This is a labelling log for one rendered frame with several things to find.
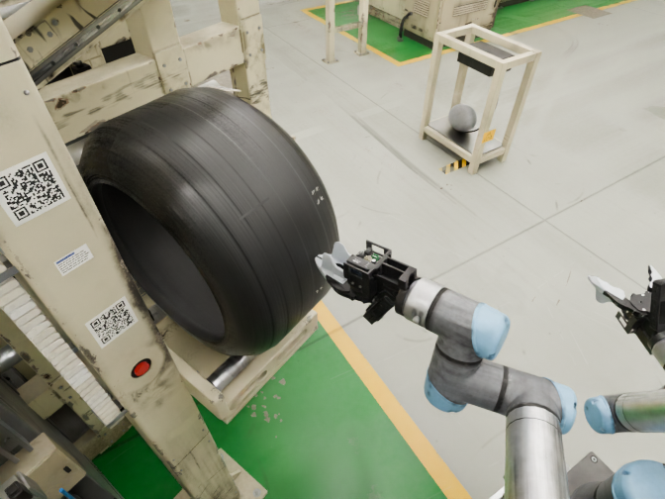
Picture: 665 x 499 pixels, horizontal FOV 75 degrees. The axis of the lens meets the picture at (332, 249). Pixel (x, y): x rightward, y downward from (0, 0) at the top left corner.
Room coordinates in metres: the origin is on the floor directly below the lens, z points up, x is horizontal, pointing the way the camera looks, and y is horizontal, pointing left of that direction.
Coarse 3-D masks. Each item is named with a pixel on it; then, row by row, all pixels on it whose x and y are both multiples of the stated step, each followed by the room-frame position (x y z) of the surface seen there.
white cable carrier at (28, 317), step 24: (0, 264) 0.39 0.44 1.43; (0, 288) 0.37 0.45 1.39; (24, 312) 0.38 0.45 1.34; (48, 336) 0.38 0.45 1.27; (48, 360) 0.37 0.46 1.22; (72, 360) 0.38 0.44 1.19; (72, 384) 0.37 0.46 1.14; (96, 384) 0.39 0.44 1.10; (96, 408) 0.37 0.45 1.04; (120, 408) 0.40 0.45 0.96
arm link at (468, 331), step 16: (432, 304) 0.41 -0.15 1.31; (448, 304) 0.40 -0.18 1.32; (464, 304) 0.40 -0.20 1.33; (480, 304) 0.40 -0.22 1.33; (432, 320) 0.39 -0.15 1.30; (448, 320) 0.38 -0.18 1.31; (464, 320) 0.38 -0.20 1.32; (480, 320) 0.37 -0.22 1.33; (496, 320) 0.37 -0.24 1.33; (448, 336) 0.37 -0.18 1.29; (464, 336) 0.36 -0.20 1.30; (480, 336) 0.35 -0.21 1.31; (496, 336) 0.35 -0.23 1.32; (448, 352) 0.35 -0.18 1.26; (464, 352) 0.35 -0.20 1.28; (480, 352) 0.34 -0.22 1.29; (496, 352) 0.34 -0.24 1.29
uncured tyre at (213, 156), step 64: (128, 128) 0.67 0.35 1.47; (192, 128) 0.67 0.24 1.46; (256, 128) 0.71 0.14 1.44; (128, 192) 0.59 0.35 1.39; (192, 192) 0.55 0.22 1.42; (256, 192) 0.59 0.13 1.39; (128, 256) 0.73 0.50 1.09; (192, 256) 0.51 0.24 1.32; (256, 256) 0.50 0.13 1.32; (192, 320) 0.62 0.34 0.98; (256, 320) 0.46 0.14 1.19
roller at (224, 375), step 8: (232, 360) 0.54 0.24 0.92; (240, 360) 0.54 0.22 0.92; (248, 360) 0.55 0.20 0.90; (224, 368) 0.52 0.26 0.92; (232, 368) 0.52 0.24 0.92; (240, 368) 0.53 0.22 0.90; (216, 376) 0.50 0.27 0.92; (224, 376) 0.50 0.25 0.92; (232, 376) 0.51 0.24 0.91; (216, 384) 0.48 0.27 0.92; (224, 384) 0.49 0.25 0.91
